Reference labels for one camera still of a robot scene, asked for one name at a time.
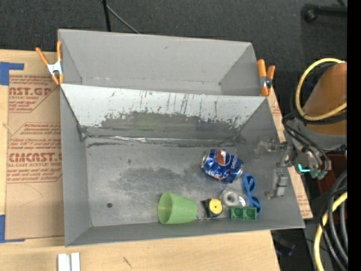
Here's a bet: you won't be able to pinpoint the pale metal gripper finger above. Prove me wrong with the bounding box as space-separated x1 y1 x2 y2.
264 169 289 200
254 139 283 156

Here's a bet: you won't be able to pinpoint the brown cardboard board red print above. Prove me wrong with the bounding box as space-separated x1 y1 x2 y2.
0 49 314 244

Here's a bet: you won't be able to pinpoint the green toy building block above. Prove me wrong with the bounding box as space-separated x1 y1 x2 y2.
230 206 258 222

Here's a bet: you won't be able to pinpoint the grey metal bin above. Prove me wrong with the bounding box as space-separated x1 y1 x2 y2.
57 28 306 247

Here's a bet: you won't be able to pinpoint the blue sunglasses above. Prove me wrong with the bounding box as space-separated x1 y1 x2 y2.
241 173 263 215

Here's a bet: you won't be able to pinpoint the green plastic cup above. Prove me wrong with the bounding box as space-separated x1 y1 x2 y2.
157 191 199 225

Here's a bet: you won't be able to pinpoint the yellow and black round button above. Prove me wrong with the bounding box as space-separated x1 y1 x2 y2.
200 198 224 218

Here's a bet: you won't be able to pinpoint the clear tape roll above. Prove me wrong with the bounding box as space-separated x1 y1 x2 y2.
219 189 249 209

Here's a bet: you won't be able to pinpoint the crushed blue soda can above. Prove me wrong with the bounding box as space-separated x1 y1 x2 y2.
200 148 245 184

